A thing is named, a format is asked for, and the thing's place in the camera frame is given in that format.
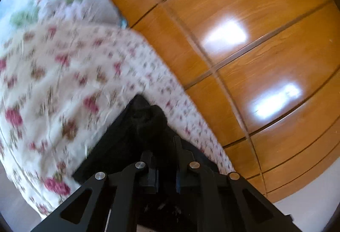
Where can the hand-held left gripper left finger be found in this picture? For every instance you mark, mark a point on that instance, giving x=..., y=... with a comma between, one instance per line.
x=152, y=176

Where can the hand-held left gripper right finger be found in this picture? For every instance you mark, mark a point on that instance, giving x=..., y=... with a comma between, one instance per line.
x=183, y=179

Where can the black pants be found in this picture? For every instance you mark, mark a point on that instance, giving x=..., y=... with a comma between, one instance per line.
x=132, y=136

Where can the floral bed sheet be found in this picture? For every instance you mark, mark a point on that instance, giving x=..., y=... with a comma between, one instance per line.
x=79, y=83

